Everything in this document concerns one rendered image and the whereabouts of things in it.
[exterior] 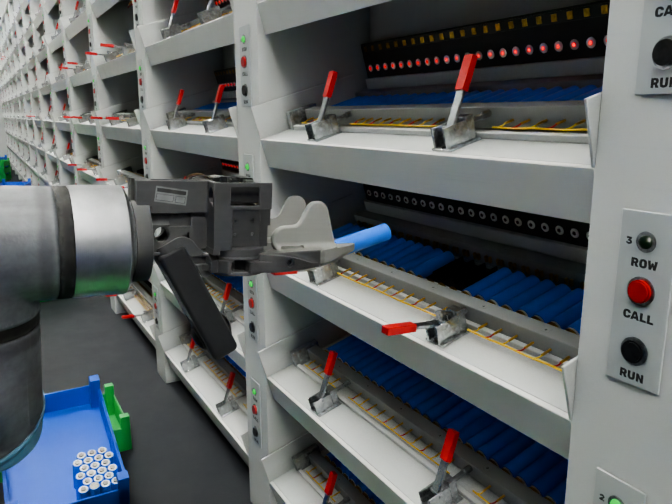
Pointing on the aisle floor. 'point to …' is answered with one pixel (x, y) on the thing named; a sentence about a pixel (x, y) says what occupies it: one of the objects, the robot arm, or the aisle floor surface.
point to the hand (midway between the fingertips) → (336, 252)
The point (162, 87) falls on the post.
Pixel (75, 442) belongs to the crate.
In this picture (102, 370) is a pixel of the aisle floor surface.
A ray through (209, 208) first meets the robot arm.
